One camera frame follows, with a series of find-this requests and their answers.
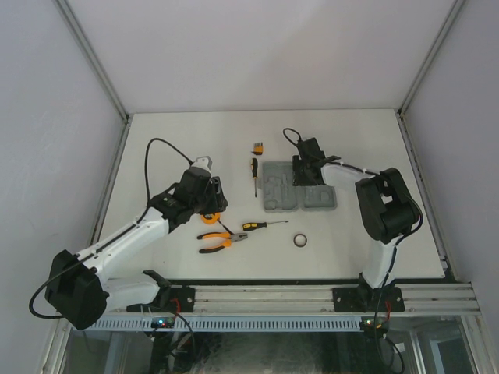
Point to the grey plastic tool case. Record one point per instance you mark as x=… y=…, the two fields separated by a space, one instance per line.
x=280 y=195

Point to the screwdriver near hex keys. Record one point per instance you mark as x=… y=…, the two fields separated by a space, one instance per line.
x=254 y=170

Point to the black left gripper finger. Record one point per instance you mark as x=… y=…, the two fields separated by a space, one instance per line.
x=215 y=205
x=217 y=191

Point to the screwdriver near pliers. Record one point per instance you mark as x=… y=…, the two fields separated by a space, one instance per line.
x=252 y=226

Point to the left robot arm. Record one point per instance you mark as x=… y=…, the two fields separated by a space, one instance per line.
x=80 y=286

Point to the orange tape measure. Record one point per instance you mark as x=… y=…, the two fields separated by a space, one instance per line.
x=214 y=218

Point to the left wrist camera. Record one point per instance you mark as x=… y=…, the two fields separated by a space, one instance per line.
x=203 y=162

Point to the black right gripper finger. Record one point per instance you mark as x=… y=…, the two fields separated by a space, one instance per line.
x=300 y=177
x=314 y=176

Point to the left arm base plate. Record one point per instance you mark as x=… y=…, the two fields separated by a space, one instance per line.
x=167 y=300

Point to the orange black pliers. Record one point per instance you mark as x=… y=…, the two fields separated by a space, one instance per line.
x=225 y=240

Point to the orange hex key set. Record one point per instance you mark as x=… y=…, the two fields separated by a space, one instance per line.
x=258 y=149

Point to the aluminium front rail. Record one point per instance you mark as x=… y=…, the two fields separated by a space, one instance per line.
x=419 y=299

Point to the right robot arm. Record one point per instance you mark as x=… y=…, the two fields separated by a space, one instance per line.
x=388 y=212

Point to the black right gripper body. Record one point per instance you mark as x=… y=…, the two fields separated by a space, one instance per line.
x=306 y=164

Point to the grey slotted cable duct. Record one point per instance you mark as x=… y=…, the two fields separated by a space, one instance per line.
x=228 y=324

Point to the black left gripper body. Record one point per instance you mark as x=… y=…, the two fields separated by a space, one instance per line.
x=199 y=203

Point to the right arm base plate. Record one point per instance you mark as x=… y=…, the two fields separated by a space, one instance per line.
x=357 y=299

